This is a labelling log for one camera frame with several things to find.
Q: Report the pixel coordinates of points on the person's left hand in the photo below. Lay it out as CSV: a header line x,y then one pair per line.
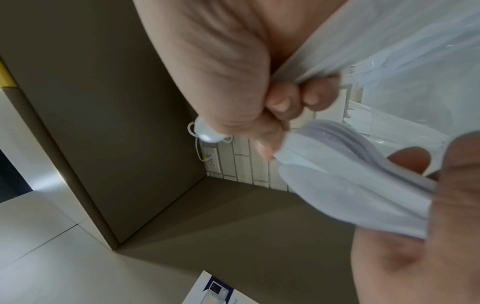
x,y
431,267

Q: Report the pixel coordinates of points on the person's right hand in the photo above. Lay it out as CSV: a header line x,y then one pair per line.
x,y
217,59

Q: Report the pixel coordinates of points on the clear plastic bag of cutlery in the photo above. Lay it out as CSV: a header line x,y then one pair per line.
x,y
420,133

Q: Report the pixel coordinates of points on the handful of white plastic spoons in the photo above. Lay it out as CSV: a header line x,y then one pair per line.
x,y
375,29

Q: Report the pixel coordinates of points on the brown partition panel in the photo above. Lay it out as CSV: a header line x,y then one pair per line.
x,y
112,118

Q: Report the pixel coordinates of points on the white paper notice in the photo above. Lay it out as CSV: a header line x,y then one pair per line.
x,y
221,288

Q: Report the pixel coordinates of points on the white wall outlet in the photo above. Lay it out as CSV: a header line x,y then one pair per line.
x,y
213,160

